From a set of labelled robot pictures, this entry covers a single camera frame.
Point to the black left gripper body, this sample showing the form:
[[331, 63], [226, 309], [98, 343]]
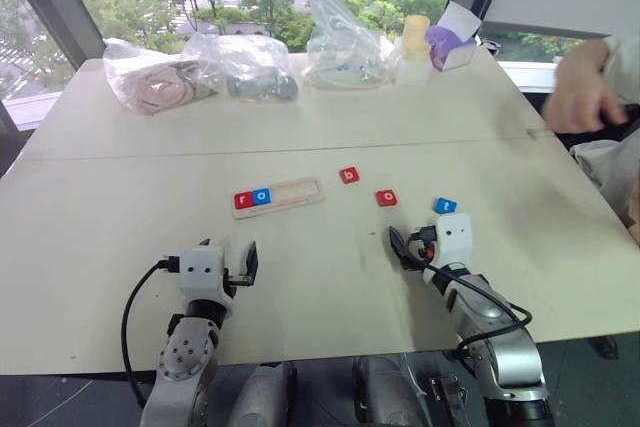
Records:
[[235, 281]]

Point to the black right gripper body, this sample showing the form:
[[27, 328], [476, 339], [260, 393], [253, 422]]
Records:
[[424, 242]]

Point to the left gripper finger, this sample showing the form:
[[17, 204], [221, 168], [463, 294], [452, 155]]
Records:
[[251, 262], [205, 244]]

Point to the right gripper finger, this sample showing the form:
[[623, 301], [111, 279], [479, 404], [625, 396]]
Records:
[[399, 243], [411, 265]]

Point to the blue letter tile t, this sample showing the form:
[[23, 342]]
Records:
[[445, 205]]

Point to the red letter tile o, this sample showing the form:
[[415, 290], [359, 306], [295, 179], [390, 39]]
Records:
[[386, 198]]

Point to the red letter tile b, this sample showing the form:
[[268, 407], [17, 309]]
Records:
[[349, 175]]

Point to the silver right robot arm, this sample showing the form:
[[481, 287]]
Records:
[[505, 347]]

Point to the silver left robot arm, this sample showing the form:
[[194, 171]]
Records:
[[182, 347]]

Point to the person's bare forearm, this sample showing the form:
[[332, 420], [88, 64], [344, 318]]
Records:
[[582, 54]]

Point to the red letter tile r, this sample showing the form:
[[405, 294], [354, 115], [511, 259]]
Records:
[[243, 200]]

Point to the blue letter tile o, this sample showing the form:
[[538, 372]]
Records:
[[262, 197]]

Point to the wooden letter tray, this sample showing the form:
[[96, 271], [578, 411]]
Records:
[[295, 192]]

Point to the person's bare hand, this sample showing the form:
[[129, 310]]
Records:
[[572, 102]]

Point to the plastic bag with pink cloth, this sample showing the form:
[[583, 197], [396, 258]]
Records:
[[155, 84]]

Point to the plastic bag with grey object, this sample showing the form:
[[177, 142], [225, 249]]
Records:
[[260, 84]]

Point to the purple glove box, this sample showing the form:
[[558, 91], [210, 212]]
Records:
[[450, 47]]

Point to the clear bag with small parts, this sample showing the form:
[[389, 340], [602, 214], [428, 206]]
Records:
[[340, 52]]

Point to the person in light clothes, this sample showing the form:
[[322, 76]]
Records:
[[612, 167]]

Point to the black sneaker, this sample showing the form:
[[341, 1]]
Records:
[[605, 347]]

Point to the black object in person's hand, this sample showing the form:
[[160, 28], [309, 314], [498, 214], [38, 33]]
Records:
[[622, 114]]

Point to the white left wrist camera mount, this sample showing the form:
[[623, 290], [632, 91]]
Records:
[[200, 272]]

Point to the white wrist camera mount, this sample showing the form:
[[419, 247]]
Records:
[[200, 272], [452, 239]]

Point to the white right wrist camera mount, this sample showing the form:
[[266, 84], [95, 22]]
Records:
[[452, 239]]

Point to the metal bracket under table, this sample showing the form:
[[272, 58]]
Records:
[[447, 399]]

